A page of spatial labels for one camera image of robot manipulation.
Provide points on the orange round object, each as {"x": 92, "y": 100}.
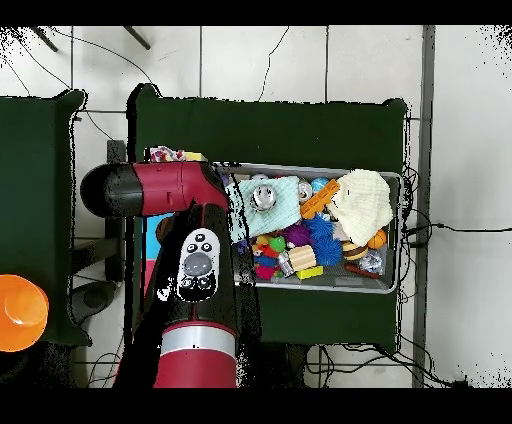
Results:
{"x": 20, "y": 312}

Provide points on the cream knitted cloth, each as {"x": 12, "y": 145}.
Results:
{"x": 360, "y": 208}

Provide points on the mint knitted cloth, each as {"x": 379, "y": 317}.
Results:
{"x": 284, "y": 204}

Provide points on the black tripod leg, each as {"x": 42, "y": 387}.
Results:
{"x": 136, "y": 38}
{"x": 45, "y": 39}

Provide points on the dark green side table cloth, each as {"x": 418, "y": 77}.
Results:
{"x": 36, "y": 180}

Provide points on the ridged wooden block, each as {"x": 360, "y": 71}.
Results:
{"x": 302, "y": 258}

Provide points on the crushed silver can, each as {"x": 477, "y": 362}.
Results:
{"x": 264, "y": 196}

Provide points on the orange basketball toy ball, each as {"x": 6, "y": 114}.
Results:
{"x": 377, "y": 239}

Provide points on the purple spiky ball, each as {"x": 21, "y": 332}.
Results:
{"x": 296, "y": 234}

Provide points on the silver mesh bin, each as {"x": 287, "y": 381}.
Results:
{"x": 360, "y": 282}

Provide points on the blue globe ball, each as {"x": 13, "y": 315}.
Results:
{"x": 319, "y": 184}

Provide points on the orange plastic block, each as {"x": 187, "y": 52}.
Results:
{"x": 318, "y": 200}

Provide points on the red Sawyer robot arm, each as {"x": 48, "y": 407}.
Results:
{"x": 168, "y": 188}

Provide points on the wooden box with three holes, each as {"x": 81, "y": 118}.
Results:
{"x": 154, "y": 240}

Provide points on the large blue spiky ball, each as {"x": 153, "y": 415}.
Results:
{"x": 328, "y": 250}

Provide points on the small blue spiky ball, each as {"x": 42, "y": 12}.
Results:
{"x": 320, "y": 226}

